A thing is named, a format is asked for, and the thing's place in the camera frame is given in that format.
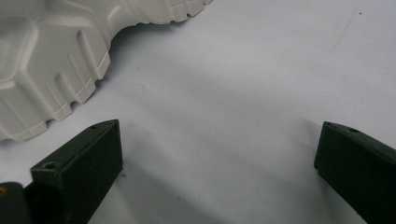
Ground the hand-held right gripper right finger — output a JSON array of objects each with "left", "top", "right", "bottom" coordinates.
[{"left": 313, "top": 120, "right": 396, "bottom": 224}]

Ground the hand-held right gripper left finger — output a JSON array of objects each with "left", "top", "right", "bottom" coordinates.
[{"left": 23, "top": 119, "right": 124, "bottom": 224}]

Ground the blue and white sneaker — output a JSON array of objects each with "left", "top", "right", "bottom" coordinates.
[{"left": 0, "top": 0, "right": 215, "bottom": 143}]

